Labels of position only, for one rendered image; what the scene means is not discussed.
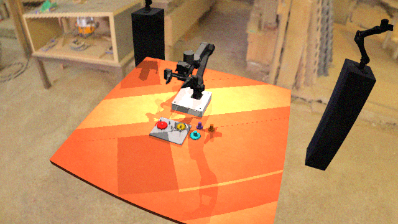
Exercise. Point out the red gear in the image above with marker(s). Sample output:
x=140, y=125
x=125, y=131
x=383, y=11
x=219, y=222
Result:
x=160, y=126

